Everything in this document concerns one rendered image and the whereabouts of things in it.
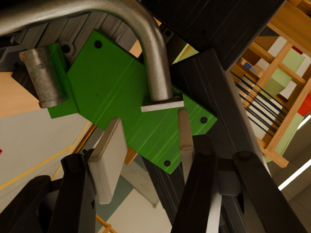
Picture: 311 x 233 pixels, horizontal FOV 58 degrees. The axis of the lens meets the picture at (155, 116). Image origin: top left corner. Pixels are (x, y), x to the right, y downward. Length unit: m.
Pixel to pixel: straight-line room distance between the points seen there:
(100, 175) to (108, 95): 0.25
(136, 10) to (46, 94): 0.16
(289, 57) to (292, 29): 2.80
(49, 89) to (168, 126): 0.17
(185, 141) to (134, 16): 0.21
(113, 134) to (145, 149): 0.23
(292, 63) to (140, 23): 3.63
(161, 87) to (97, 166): 0.21
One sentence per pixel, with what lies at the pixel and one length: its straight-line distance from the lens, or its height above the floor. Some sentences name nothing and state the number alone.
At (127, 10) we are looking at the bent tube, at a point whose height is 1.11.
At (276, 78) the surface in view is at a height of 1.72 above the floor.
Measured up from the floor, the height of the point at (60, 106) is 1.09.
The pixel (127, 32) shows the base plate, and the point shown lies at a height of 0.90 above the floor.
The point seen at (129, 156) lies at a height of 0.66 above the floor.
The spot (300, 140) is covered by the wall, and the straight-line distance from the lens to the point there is 10.00.
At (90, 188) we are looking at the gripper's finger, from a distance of 0.16.
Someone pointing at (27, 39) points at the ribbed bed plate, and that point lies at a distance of 0.45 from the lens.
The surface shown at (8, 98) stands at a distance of 0.71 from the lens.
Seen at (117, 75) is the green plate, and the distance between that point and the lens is 0.39.
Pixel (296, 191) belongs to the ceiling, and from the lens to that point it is 8.33.
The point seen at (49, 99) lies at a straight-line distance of 0.39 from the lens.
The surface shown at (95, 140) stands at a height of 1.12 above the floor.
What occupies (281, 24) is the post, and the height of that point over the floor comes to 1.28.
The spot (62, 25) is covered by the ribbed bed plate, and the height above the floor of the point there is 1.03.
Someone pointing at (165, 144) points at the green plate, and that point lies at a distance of 0.42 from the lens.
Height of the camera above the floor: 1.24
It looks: 6 degrees down
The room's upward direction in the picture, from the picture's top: 129 degrees clockwise
